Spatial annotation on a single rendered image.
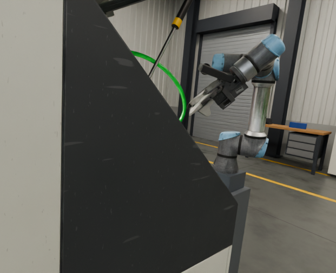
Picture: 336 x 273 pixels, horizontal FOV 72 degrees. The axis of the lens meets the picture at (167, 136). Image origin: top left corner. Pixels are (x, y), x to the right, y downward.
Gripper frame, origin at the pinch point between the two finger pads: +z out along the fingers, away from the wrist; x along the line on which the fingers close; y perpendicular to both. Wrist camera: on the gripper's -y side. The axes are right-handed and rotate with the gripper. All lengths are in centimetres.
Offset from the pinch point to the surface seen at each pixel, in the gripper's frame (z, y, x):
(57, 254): 31, -8, -47
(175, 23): -12.5, -23.3, -20.0
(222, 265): 25, 45, -22
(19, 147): 19, -26, -46
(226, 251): 21, 43, -20
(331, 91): -233, 328, 465
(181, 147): 5.1, -1.1, -26.5
